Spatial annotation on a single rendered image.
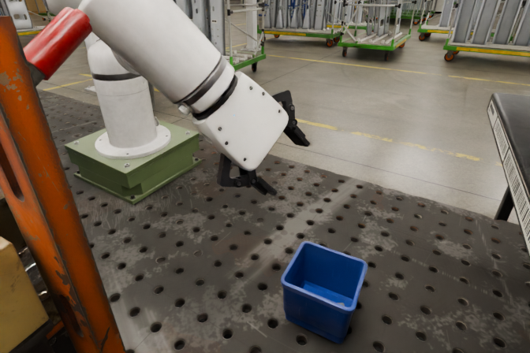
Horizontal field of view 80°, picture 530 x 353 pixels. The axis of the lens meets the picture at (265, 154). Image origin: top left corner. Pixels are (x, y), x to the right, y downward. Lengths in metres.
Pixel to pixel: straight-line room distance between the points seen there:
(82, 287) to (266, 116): 0.31
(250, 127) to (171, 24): 0.15
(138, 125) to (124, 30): 0.51
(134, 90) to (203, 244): 0.39
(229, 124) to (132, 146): 0.50
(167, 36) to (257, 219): 0.48
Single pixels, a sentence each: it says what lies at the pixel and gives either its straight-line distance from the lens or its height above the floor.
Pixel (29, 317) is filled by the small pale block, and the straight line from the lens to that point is 0.20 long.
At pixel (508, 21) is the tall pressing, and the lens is 7.04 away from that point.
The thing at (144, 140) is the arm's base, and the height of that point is 0.82.
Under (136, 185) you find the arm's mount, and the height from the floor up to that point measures 0.74.
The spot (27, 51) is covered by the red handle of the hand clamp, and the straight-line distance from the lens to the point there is 0.27.
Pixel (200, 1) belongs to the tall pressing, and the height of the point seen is 0.99.
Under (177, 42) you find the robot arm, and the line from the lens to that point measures 0.36.
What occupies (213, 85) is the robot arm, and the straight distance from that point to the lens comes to 0.37.
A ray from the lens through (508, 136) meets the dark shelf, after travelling 0.41.
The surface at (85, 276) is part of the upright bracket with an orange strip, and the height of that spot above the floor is 1.04.
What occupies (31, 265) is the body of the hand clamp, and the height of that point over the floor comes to 1.00.
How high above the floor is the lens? 1.16
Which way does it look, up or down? 28 degrees down
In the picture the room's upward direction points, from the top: straight up
